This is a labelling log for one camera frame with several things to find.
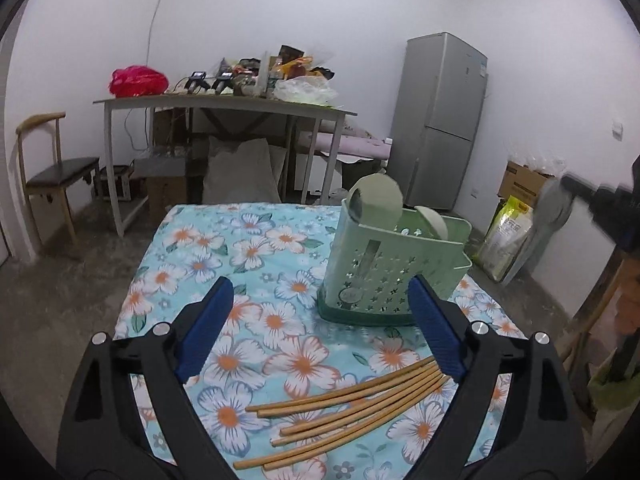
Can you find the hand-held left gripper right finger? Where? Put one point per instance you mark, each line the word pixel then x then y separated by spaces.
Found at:
pixel 435 327

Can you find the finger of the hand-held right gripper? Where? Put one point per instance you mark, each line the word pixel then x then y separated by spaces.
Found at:
pixel 600 195

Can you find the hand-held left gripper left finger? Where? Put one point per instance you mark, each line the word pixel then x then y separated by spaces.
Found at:
pixel 207 330

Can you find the bundle of bamboo chopsticks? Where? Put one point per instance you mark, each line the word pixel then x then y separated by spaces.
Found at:
pixel 400 377

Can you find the green plastic utensil holder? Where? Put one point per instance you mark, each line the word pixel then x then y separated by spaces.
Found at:
pixel 370 270

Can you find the pale green rice spoon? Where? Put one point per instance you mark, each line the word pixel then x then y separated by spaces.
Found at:
pixel 435 222

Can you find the blue floral quilt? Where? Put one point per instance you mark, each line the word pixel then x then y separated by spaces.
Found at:
pixel 280 320

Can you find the cardboard box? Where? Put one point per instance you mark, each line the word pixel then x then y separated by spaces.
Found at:
pixel 520 180

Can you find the yellow-white rice bag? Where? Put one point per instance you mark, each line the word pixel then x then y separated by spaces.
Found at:
pixel 502 235

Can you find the grey fabric sack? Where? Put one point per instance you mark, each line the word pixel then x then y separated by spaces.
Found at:
pixel 240 175

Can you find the green cloth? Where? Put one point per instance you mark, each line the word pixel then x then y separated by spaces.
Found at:
pixel 615 380

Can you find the grey box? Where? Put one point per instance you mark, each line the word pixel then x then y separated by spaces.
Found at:
pixel 160 167

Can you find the silver refrigerator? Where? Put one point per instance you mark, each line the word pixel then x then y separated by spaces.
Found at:
pixel 440 125

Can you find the small dark stool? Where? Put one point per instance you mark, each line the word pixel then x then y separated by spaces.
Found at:
pixel 115 172

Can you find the pink rolled mat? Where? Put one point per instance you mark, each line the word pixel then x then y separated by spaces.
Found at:
pixel 350 147

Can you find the floral rolled cloth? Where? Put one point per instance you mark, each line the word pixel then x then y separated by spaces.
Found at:
pixel 360 131

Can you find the wooden chair with dark seat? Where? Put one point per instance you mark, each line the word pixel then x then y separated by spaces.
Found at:
pixel 60 170

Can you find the grey table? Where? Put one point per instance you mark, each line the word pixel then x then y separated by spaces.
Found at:
pixel 225 102

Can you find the black device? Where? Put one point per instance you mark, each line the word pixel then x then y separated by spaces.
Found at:
pixel 223 82
pixel 195 82

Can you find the white plastic bag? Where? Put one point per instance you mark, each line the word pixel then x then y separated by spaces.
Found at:
pixel 302 91

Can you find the red plastic bag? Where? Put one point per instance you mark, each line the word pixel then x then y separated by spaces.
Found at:
pixel 137 82

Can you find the yellow bag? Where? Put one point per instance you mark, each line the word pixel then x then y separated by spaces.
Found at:
pixel 320 76

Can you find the dark box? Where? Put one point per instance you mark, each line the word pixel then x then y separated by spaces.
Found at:
pixel 291 53

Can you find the high wall socket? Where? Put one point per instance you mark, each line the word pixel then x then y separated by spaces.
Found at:
pixel 618 131

